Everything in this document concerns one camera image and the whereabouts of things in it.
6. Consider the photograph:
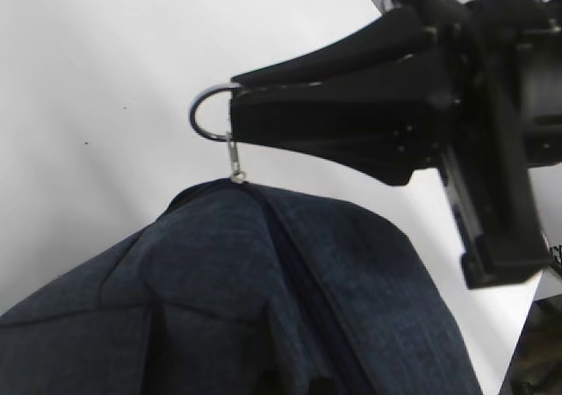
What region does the silver zipper pull ring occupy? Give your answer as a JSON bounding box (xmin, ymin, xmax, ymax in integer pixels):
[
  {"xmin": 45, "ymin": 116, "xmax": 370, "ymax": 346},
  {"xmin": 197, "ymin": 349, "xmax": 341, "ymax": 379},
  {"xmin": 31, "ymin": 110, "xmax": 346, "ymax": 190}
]
[{"xmin": 188, "ymin": 83, "xmax": 249, "ymax": 184}]

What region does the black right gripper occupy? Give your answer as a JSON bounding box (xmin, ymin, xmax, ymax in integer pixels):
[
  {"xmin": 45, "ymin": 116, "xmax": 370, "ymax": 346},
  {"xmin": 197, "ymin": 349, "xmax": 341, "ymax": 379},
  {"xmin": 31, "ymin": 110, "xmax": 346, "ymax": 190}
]
[{"xmin": 391, "ymin": 0, "xmax": 561, "ymax": 289}]

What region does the dark blue lunch bag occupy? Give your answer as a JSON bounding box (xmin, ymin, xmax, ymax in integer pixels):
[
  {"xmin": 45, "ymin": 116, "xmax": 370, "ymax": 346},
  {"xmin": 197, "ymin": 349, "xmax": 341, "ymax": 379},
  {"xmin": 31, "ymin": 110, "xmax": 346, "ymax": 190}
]
[{"xmin": 1, "ymin": 180, "xmax": 480, "ymax": 394}]

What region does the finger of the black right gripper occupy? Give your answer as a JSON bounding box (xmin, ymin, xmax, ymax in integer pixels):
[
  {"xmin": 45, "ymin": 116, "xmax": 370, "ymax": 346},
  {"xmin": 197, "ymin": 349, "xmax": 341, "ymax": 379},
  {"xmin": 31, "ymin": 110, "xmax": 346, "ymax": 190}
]
[
  {"xmin": 230, "ymin": 48, "xmax": 453, "ymax": 186},
  {"xmin": 232, "ymin": 8, "xmax": 432, "ymax": 87}
]

